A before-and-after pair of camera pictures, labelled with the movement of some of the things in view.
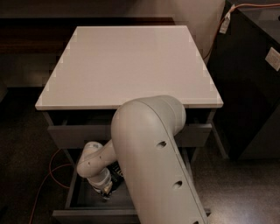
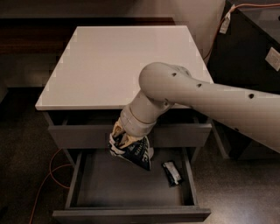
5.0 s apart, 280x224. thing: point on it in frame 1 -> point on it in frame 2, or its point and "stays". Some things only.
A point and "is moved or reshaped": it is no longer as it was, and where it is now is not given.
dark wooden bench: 28,36 stays
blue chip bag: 116,177 is moved or reshaped
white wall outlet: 273,59 stays
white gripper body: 101,185 -> 135,124
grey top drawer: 76,136 stays
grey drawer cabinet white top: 103,66 stays
